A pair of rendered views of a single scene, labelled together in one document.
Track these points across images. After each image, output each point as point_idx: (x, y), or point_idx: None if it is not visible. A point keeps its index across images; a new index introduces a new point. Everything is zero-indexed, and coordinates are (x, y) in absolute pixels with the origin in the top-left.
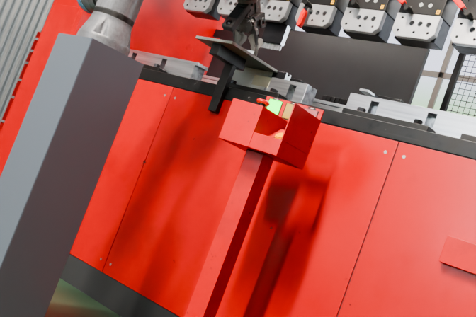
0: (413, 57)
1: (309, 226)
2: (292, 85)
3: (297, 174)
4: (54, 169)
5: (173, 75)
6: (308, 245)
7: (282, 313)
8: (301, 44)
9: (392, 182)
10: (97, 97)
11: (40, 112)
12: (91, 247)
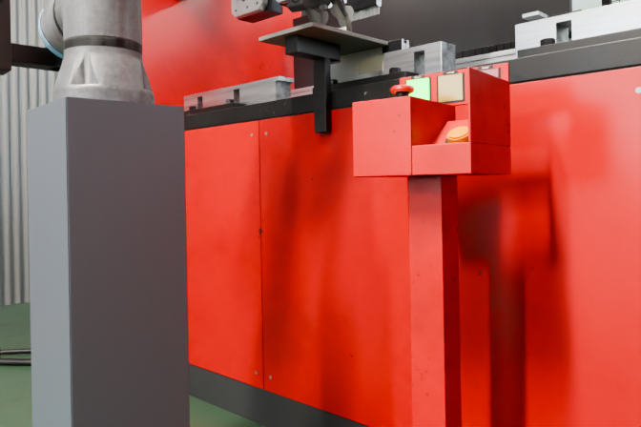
0: None
1: (545, 254)
2: (418, 51)
3: (489, 178)
4: (100, 348)
5: (252, 105)
6: (557, 285)
7: (556, 404)
8: (392, 6)
9: None
10: (123, 194)
11: (43, 257)
12: (238, 359)
